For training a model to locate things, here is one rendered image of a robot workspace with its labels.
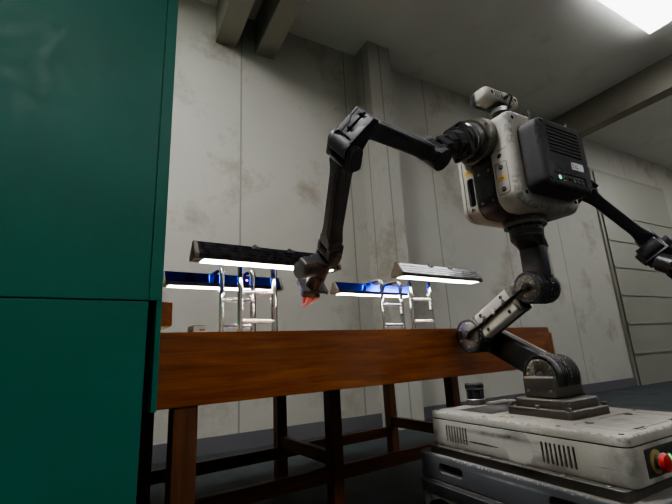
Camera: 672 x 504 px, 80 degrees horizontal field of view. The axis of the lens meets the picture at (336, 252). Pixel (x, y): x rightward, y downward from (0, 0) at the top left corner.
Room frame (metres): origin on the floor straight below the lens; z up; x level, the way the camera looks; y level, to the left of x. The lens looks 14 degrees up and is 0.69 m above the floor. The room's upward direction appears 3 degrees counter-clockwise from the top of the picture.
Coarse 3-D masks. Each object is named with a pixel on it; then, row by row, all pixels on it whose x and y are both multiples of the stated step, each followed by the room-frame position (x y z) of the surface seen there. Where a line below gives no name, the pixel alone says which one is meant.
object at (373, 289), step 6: (336, 282) 2.40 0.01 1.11; (342, 282) 2.43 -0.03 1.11; (336, 288) 2.37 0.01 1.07; (342, 288) 2.40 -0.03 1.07; (348, 288) 2.42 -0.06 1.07; (354, 288) 2.45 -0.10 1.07; (360, 288) 2.48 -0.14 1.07; (366, 288) 2.51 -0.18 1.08; (372, 288) 2.54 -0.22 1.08; (378, 288) 2.57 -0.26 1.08; (384, 288) 2.60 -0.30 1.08; (390, 288) 2.63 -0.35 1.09; (396, 288) 2.66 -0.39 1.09; (402, 288) 2.69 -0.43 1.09; (372, 294) 2.53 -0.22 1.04; (378, 294) 2.55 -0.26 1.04; (384, 294) 2.57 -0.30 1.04; (390, 294) 2.60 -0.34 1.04; (396, 294) 2.63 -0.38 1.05
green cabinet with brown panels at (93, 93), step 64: (0, 0) 0.77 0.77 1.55; (64, 0) 0.84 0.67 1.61; (128, 0) 0.92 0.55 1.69; (0, 64) 0.78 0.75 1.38; (64, 64) 0.85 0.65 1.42; (128, 64) 0.93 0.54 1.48; (0, 128) 0.79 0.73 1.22; (64, 128) 0.86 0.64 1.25; (128, 128) 0.94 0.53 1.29; (0, 192) 0.80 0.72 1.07; (64, 192) 0.87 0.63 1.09; (128, 192) 0.94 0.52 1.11; (0, 256) 0.81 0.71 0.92; (64, 256) 0.88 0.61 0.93; (128, 256) 0.95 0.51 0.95
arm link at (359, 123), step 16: (352, 112) 0.93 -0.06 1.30; (336, 128) 0.95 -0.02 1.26; (352, 128) 0.93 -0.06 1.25; (368, 128) 0.91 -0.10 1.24; (384, 128) 0.97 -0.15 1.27; (400, 128) 1.04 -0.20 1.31; (336, 144) 0.95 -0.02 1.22; (352, 144) 0.93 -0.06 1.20; (384, 144) 1.02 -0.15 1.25; (400, 144) 1.05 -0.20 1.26; (416, 144) 1.09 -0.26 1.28; (432, 144) 1.13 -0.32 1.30; (432, 160) 1.15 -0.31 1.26; (448, 160) 1.20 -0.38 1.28
